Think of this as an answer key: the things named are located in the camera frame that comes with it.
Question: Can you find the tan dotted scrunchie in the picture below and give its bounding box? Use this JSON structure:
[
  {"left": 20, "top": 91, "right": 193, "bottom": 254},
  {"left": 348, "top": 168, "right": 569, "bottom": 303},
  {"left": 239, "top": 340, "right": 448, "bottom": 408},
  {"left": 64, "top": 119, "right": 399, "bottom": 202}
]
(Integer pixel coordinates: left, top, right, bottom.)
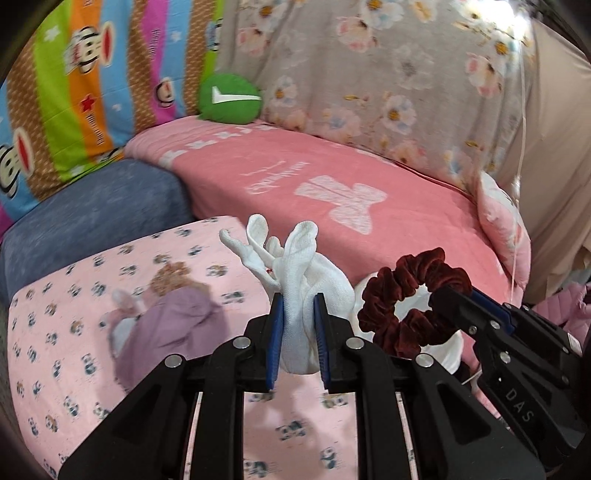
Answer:
[{"left": 149, "top": 262, "right": 211, "bottom": 296}]

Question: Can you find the white lined trash bin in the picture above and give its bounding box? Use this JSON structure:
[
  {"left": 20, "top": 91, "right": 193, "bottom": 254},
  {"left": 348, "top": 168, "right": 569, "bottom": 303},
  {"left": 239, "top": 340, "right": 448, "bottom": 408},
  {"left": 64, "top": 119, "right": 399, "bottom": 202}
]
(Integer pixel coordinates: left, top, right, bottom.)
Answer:
[{"left": 349, "top": 272, "right": 464, "bottom": 374}]

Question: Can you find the dark red velvet scrunchie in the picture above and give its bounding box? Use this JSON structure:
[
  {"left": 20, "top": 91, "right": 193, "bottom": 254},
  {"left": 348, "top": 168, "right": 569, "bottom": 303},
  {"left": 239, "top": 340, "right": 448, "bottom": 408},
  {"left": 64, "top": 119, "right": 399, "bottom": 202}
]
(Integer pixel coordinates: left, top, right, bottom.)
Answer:
[{"left": 358, "top": 247, "right": 473, "bottom": 359}]

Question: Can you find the pink white small pillow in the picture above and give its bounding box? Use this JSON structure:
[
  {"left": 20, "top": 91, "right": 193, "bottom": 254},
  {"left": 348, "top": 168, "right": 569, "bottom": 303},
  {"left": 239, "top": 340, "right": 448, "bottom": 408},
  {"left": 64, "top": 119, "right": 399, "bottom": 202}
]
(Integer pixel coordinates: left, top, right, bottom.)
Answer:
[{"left": 476, "top": 172, "right": 532, "bottom": 290}]

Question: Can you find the pink fleece blanket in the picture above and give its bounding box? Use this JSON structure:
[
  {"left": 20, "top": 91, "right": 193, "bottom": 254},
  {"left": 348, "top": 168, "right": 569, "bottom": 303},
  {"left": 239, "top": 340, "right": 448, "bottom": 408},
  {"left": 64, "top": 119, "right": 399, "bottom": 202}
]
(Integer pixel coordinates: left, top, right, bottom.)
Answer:
[{"left": 124, "top": 117, "right": 523, "bottom": 302}]

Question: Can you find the blue velvet cushion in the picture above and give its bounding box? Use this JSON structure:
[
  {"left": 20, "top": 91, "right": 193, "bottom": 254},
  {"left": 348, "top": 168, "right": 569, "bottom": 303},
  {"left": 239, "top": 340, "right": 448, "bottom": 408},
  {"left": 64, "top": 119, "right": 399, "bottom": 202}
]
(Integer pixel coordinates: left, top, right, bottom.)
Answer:
[{"left": 1, "top": 159, "right": 195, "bottom": 307}]

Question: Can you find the colourful striped monkey quilt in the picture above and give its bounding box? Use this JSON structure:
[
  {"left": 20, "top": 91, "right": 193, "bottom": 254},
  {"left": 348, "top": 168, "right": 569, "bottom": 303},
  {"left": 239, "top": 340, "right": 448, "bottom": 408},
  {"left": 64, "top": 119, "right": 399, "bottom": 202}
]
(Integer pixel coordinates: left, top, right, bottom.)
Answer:
[{"left": 1, "top": 0, "right": 223, "bottom": 229}]

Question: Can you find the grey floral blanket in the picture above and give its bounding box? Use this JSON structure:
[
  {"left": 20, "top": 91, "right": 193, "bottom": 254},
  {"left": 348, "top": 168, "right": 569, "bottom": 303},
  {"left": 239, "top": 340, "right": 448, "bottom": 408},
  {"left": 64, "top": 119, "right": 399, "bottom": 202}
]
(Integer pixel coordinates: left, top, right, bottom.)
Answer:
[{"left": 216, "top": 1, "right": 536, "bottom": 191}]

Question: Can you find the beige curtain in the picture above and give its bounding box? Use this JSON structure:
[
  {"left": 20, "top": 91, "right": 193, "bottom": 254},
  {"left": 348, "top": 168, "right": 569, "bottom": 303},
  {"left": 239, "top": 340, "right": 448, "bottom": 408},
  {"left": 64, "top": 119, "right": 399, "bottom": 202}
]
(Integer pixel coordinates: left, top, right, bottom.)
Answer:
[{"left": 497, "top": 22, "right": 590, "bottom": 303}]

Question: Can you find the purple cloth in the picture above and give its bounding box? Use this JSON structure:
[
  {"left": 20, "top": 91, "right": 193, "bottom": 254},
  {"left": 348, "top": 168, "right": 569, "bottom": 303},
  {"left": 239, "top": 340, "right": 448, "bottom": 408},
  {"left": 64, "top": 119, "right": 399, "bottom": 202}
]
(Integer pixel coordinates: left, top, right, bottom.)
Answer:
[{"left": 107, "top": 287, "right": 229, "bottom": 392}]

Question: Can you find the green round check-mark pillow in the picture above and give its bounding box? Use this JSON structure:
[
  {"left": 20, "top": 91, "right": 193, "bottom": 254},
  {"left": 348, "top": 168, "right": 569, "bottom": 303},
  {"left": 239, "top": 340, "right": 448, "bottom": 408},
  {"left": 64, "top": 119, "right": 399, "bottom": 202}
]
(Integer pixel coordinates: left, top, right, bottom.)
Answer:
[{"left": 197, "top": 73, "right": 263, "bottom": 125}]

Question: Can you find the pink panda print sheet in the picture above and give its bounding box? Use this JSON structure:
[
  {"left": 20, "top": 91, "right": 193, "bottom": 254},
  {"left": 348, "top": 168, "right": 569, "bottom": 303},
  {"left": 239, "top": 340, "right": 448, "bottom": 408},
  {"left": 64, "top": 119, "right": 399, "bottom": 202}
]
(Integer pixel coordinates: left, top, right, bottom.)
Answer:
[{"left": 7, "top": 215, "right": 419, "bottom": 480}]

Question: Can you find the white sock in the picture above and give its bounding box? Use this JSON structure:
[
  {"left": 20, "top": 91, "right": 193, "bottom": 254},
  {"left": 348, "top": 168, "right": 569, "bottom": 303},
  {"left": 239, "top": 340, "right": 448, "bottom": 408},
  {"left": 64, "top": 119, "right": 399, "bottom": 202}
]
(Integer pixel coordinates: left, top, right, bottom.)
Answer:
[{"left": 219, "top": 214, "right": 355, "bottom": 375}]

